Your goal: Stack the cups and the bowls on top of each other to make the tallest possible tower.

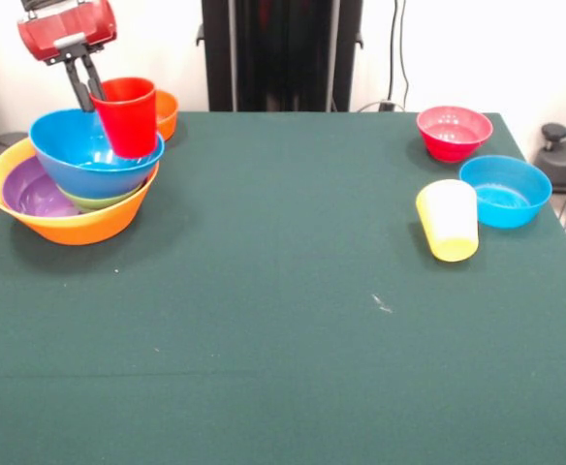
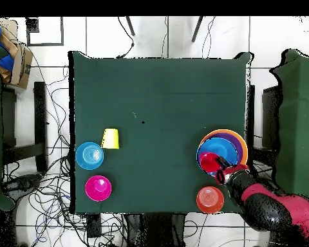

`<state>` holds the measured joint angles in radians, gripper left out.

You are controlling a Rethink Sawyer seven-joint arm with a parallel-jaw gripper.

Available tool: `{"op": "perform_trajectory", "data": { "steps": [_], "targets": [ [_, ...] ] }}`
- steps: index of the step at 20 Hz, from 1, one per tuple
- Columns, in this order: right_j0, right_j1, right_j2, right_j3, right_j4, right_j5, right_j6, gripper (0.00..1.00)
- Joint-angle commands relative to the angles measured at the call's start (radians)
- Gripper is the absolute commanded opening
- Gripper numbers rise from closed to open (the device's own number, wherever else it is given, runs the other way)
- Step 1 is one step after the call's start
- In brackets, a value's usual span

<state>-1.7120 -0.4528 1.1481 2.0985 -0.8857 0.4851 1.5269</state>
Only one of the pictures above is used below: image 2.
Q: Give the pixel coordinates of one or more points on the deep blue bowl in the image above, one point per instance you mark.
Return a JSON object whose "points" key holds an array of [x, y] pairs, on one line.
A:
{"points": [[221, 146]]}

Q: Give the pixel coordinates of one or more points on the black power box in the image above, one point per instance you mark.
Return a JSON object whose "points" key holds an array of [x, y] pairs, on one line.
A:
{"points": [[94, 226]]}

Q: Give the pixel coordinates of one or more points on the small pink bowl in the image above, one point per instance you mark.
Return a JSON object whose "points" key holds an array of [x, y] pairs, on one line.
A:
{"points": [[97, 189]]}

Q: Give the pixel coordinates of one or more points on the large yellow bowl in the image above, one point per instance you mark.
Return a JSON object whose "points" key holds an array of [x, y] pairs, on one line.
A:
{"points": [[245, 151]]}

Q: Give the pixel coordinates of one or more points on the small orange bowl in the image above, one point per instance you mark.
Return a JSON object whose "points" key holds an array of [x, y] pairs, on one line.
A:
{"points": [[209, 200]]}

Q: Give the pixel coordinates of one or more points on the black pedestal foot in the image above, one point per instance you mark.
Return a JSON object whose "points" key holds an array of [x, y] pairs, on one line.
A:
{"points": [[23, 184]]}

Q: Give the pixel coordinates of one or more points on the black bench stand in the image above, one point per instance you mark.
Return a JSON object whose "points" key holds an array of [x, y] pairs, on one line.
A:
{"points": [[40, 115]]}

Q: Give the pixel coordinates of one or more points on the black tripod leg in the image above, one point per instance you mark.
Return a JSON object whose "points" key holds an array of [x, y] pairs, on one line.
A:
{"points": [[197, 29], [130, 25]]}

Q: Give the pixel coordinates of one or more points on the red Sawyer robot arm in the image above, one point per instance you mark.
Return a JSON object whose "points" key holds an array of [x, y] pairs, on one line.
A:
{"points": [[273, 205]]}

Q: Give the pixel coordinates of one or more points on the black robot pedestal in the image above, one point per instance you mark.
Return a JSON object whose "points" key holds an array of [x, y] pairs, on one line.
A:
{"points": [[157, 231]]}

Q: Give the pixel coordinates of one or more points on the dark green tablecloth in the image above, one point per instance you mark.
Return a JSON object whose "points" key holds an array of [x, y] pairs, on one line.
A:
{"points": [[144, 85]]}

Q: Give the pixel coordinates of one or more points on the black square floor frame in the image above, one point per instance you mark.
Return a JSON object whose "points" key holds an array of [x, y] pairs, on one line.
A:
{"points": [[45, 44]]}

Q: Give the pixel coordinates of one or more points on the red cup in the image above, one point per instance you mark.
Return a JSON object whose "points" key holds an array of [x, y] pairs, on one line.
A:
{"points": [[208, 162]]}

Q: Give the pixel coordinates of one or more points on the shallow blue bowl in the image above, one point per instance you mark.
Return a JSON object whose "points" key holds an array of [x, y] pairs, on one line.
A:
{"points": [[89, 155]]}

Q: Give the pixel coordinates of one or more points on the purple bowl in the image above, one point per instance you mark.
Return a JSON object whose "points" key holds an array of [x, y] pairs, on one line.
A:
{"points": [[237, 141]]}

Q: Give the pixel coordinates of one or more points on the yellow cup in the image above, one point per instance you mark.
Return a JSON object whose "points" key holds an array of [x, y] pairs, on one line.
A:
{"points": [[110, 139]]}

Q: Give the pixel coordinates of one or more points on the cardboard box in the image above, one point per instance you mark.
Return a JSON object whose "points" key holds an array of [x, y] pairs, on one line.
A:
{"points": [[22, 67]]}

